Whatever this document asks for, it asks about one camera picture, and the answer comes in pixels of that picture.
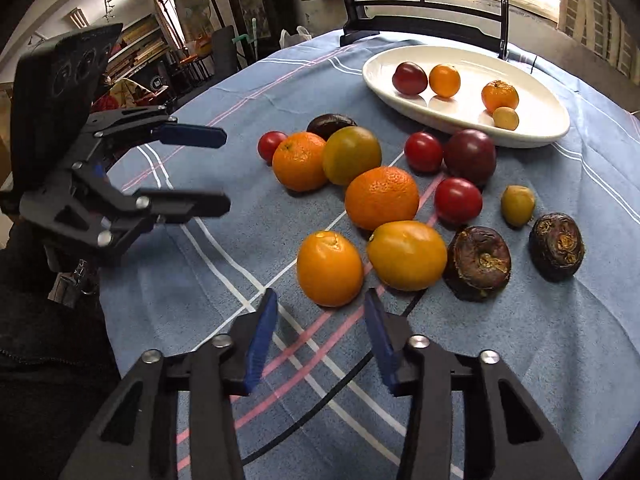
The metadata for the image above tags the large dark purple plum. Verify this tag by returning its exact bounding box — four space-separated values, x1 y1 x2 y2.
443 129 497 187

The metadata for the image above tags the red tomato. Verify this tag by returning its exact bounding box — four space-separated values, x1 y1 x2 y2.
257 131 289 163
404 132 444 174
434 177 483 225

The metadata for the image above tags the white plastic bag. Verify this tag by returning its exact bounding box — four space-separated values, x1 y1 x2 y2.
279 26 313 51

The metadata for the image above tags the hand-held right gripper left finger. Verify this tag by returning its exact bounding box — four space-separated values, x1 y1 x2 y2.
57 287 279 480

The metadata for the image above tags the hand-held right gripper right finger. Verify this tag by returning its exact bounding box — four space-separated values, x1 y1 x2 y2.
363 287 583 480

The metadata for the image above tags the dark framed painting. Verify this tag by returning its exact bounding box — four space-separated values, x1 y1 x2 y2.
235 0 273 38

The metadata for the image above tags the person's dark clothing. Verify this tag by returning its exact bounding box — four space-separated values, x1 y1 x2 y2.
0 220 121 480

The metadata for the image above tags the black chair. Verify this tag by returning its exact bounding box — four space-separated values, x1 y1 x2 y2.
212 25 248 81

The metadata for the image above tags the electric fan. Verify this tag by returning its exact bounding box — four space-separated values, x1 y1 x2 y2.
175 0 211 41

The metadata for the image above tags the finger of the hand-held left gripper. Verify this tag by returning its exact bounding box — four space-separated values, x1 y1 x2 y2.
20 162 232 267
82 106 228 161

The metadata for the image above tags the small yellow loquat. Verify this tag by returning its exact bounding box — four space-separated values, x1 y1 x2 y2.
501 185 536 227
492 106 520 131

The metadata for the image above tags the white oval plate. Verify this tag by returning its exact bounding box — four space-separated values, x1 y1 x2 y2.
362 45 571 149

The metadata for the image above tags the teal handled broom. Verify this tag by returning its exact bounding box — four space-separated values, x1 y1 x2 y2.
232 19 261 68

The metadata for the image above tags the mandarin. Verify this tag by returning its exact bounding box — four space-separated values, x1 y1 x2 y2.
481 80 519 114
272 131 329 192
344 166 420 231

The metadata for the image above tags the blue plaid tablecloth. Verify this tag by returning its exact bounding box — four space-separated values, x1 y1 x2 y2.
97 27 640 480

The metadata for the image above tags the dark date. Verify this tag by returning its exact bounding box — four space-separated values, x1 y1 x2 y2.
529 212 585 282
442 226 512 303

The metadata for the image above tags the round painted screen black stand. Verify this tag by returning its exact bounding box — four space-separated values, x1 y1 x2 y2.
339 0 511 58

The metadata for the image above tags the greenish yellow orange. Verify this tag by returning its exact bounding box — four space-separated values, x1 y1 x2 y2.
322 126 383 187

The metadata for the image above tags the dark red plum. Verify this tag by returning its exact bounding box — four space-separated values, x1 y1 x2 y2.
392 61 429 96

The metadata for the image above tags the bookshelf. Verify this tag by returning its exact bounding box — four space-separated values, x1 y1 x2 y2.
107 12 173 76

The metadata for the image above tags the dark brown speckled fruit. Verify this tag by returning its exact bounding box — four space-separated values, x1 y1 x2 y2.
306 113 358 141

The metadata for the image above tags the small smooth orange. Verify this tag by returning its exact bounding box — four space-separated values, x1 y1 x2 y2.
428 63 461 98

